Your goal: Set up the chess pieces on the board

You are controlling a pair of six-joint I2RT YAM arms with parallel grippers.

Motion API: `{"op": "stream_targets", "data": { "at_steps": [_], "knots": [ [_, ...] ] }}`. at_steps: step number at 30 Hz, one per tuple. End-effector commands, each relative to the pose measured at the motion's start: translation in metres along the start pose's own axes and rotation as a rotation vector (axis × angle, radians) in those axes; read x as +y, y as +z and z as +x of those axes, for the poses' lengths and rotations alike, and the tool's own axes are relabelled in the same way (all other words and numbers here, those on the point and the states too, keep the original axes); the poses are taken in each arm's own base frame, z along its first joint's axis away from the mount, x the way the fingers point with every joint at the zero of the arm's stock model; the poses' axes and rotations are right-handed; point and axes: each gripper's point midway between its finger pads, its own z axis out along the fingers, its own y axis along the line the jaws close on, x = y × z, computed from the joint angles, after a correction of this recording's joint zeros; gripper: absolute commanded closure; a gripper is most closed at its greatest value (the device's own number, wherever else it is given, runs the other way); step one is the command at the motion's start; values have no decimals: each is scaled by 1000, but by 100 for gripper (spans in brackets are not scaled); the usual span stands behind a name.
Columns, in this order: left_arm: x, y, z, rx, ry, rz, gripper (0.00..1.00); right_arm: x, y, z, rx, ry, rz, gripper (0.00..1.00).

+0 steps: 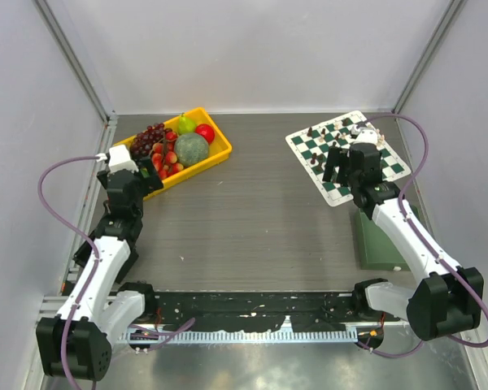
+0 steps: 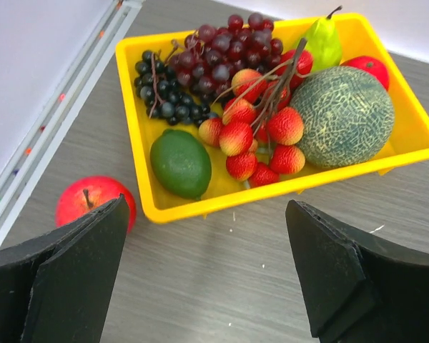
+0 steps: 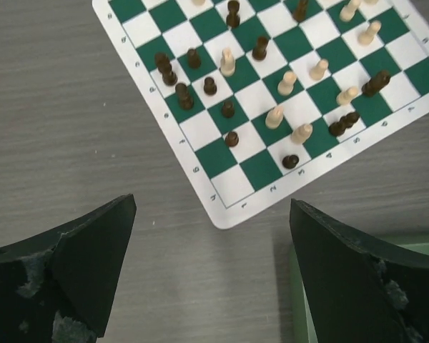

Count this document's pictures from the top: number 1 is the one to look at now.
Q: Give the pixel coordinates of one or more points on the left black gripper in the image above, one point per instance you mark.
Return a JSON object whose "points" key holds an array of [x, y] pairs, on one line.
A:
{"points": [[150, 181]]}

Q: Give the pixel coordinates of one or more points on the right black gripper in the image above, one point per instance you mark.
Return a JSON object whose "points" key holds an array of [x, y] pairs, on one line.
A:
{"points": [[337, 157]]}

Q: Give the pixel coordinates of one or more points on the green white chess board mat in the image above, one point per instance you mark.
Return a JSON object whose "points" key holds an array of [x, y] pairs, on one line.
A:
{"points": [[311, 146]]}

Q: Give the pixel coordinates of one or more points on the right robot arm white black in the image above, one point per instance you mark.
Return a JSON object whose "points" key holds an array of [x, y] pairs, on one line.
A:
{"points": [[447, 298]]}

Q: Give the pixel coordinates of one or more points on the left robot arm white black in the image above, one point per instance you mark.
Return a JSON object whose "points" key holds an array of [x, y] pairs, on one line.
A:
{"points": [[77, 342]]}

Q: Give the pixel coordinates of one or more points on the dark purple grape bunch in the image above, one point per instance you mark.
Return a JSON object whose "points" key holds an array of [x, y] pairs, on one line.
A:
{"points": [[143, 143]]}

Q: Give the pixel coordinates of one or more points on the green netted melon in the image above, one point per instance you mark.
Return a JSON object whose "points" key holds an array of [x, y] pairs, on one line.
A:
{"points": [[191, 149]]}

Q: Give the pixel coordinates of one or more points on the green pear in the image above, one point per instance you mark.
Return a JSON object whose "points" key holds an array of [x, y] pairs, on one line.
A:
{"points": [[185, 125]]}

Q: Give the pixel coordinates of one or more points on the red apple in tray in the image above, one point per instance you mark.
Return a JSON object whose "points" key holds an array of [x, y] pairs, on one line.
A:
{"points": [[206, 131]]}

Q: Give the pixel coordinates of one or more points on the green plastic tray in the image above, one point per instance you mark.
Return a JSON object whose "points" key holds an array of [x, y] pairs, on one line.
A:
{"points": [[390, 240]]}

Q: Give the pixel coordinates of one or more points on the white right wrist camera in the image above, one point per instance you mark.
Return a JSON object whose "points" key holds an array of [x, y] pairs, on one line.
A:
{"points": [[364, 134]]}

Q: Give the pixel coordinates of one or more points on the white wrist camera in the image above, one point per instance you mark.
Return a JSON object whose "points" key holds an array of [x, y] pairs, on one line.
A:
{"points": [[364, 134], [118, 158]]}

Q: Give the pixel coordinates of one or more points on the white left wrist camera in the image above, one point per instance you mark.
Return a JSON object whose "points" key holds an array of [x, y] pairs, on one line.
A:
{"points": [[118, 158]]}

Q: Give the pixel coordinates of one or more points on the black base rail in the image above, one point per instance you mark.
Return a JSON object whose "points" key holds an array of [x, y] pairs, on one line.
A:
{"points": [[256, 311]]}

